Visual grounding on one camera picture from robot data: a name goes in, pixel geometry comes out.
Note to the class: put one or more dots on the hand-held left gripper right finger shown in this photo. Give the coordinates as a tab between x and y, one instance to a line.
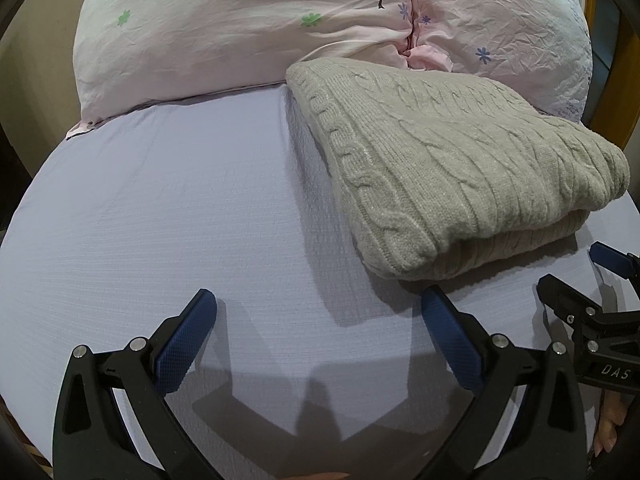
452	335

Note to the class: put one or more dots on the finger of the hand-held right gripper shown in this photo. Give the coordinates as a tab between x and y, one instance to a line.
614	261
567	305

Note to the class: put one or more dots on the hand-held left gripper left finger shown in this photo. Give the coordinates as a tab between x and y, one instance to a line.
186	332

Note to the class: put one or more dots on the person's right hand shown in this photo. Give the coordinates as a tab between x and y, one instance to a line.
609	417

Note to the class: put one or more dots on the lavender bed sheet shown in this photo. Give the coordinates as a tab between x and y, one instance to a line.
165	220

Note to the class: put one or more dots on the left pink floral pillow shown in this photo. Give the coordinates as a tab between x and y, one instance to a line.
280	25

